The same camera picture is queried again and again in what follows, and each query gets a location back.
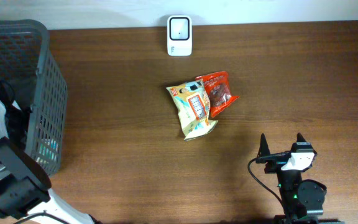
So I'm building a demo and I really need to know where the teal tissue pack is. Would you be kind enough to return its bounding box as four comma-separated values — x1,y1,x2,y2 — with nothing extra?
36,139,59,164

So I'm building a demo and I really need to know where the white barcode scanner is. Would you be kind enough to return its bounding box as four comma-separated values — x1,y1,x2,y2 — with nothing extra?
167,15,193,57

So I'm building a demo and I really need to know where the beige snack bag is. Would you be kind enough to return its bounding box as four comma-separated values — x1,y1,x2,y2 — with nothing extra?
166,80,218,141

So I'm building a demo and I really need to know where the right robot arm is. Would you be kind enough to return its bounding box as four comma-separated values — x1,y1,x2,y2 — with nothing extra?
247,133,341,224

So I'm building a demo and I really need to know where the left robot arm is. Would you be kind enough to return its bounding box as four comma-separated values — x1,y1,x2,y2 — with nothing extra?
0,80,98,224

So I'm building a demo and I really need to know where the red snack packet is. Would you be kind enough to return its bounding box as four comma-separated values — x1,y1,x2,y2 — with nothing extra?
195,71,239,118

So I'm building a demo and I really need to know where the grey plastic mesh basket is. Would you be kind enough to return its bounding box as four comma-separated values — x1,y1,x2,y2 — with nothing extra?
0,20,68,175

